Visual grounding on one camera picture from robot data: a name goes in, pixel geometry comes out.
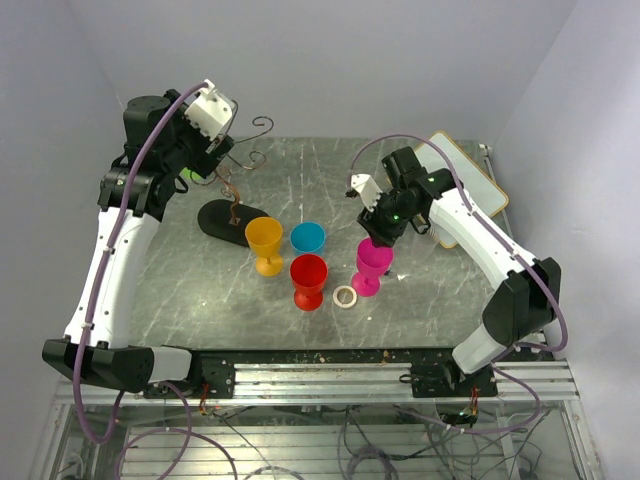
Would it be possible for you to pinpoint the blue plastic wine glass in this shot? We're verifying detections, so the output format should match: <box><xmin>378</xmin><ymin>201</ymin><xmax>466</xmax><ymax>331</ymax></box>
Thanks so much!
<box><xmin>290</xmin><ymin>222</ymin><xmax>326</xmax><ymax>256</ymax></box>

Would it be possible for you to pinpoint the white tape roll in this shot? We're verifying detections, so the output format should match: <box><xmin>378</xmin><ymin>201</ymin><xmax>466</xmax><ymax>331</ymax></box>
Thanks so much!
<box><xmin>332</xmin><ymin>285</ymin><xmax>358</xmax><ymax>309</ymax></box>

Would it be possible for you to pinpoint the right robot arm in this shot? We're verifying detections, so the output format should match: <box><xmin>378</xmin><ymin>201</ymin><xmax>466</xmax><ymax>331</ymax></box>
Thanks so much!
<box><xmin>347</xmin><ymin>147</ymin><xmax>561</xmax><ymax>396</ymax></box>

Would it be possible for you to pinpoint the green plastic wine glass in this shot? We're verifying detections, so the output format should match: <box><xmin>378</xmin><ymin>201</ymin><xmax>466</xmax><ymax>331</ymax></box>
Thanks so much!
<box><xmin>181</xmin><ymin>169</ymin><xmax>195</xmax><ymax>183</ymax></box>

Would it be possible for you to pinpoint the pink plastic wine glass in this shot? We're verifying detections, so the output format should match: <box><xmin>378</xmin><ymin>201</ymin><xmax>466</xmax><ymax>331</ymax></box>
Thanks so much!
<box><xmin>351</xmin><ymin>238</ymin><xmax>394</xmax><ymax>297</ymax></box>

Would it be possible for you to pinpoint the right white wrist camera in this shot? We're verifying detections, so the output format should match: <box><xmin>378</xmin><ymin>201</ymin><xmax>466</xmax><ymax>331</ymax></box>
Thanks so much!
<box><xmin>345</xmin><ymin>174</ymin><xmax>383</xmax><ymax>212</ymax></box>

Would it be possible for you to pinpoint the aluminium mounting rail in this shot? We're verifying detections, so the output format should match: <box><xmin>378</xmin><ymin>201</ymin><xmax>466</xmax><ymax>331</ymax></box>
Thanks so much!
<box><xmin>54</xmin><ymin>349</ymin><xmax>581</xmax><ymax>406</ymax></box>

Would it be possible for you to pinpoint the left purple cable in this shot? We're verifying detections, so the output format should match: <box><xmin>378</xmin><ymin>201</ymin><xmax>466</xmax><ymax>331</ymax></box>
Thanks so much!
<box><xmin>72</xmin><ymin>82</ymin><xmax>239</xmax><ymax>480</ymax></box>

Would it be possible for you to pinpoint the red plastic wine glass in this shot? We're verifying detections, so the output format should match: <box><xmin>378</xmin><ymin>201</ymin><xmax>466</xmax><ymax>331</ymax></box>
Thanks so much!
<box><xmin>289</xmin><ymin>254</ymin><xmax>328</xmax><ymax>311</ymax></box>

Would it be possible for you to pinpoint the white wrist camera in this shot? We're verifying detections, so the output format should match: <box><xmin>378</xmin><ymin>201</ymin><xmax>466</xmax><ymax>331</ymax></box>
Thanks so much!
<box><xmin>184</xmin><ymin>79</ymin><xmax>233</xmax><ymax>141</ymax></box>
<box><xmin>345</xmin><ymin>174</ymin><xmax>383</xmax><ymax>212</ymax></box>

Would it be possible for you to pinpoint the copper wire glass rack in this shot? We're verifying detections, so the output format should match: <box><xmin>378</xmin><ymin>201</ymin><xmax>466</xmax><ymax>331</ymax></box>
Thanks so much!
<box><xmin>189</xmin><ymin>99</ymin><xmax>276</xmax><ymax>248</ymax></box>

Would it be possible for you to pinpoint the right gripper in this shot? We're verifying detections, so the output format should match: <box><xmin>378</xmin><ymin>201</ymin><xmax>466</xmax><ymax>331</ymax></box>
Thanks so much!
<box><xmin>357</xmin><ymin>190</ymin><xmax>419</xmax><ymax>247</ymax></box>

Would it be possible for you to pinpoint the white board yellow rim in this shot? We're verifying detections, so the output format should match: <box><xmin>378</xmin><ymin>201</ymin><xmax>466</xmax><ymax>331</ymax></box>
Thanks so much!
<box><xmin>414</xmin><ymin>131</ymin><xmax>509</xmax><ymax>249</ymax></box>

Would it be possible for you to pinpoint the orange plastic wine glass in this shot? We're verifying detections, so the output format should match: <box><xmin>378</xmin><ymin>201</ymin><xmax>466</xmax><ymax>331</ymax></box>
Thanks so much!
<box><xmin>245</xmin><ymin>216</ymin><xmax>284</xmax><ymax>277</ymax></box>

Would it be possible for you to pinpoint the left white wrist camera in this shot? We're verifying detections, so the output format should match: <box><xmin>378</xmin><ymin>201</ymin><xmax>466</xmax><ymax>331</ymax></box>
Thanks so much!
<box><xmin>184</xmin><ymin>79</ymin><xmax>233</xmax><ymax>141</ymax></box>

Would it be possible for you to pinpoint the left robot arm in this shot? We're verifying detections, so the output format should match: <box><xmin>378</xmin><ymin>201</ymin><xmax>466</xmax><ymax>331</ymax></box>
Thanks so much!
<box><xmin>42</xmin><ymin>80</ymin><xmax>232</xmax><ymax>397</ymax></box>

